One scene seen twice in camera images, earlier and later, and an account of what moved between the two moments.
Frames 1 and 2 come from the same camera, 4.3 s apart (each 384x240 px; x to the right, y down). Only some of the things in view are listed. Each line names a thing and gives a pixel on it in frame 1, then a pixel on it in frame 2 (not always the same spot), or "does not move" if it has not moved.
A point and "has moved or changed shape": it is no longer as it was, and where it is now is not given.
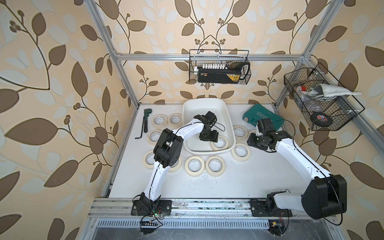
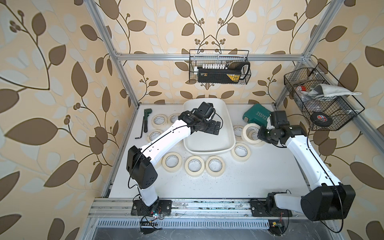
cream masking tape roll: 215,166 does not move
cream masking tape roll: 175,120 does not move
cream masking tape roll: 215,148 -> 244,136
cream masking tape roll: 240,132 does not move
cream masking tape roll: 153,136 does not move
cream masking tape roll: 254,131 has moved or changed shape
